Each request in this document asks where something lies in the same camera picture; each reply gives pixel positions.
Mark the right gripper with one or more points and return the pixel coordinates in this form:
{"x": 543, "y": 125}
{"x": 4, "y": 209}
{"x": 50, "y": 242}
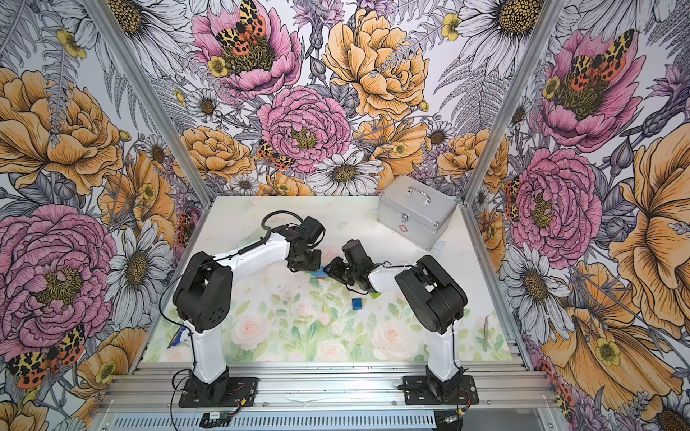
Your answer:
{"x": 335, "y": 266}

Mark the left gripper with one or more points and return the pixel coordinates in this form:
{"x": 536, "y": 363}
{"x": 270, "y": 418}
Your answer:
{"x": 312, "y": 267}

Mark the blue white packet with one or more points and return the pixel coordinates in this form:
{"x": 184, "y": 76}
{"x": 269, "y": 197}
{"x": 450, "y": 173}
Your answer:
{"x": 181, "y": 336}

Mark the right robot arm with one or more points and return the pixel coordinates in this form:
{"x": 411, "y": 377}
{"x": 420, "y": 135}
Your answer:
{"x": 437, "y": 302}

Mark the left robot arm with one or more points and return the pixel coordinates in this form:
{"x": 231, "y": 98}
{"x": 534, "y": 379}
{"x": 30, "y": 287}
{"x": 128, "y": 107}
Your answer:
{"x": 203, "y": 299}

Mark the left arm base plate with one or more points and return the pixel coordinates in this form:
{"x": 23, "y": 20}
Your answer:
{"x": 225, "y": 392}

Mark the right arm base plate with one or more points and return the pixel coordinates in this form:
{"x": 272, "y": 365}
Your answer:
{"x": 422, "y": 390}

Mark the small green circuit board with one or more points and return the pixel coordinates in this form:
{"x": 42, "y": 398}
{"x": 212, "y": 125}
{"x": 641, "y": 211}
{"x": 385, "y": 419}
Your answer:
{"x": 214, "y": 419}

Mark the small blue lego brick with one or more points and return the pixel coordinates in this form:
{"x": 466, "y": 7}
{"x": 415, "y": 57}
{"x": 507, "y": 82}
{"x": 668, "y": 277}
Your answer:
{"x": 356, "y": 304}

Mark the silver first aid case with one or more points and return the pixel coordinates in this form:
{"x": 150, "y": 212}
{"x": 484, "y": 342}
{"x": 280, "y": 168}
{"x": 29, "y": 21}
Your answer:
{"x": 416, "y": 211}

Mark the blue long lego brick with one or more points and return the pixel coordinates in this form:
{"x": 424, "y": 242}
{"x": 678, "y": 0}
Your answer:
{"x": 320, "y": 274}

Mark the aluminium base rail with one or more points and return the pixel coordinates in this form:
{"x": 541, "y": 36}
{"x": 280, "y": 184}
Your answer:
{"x": 329, "y": 386}

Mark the metal tweezers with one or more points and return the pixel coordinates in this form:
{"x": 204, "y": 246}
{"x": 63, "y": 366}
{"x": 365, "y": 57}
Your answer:
{"x": 485, "y": 332}

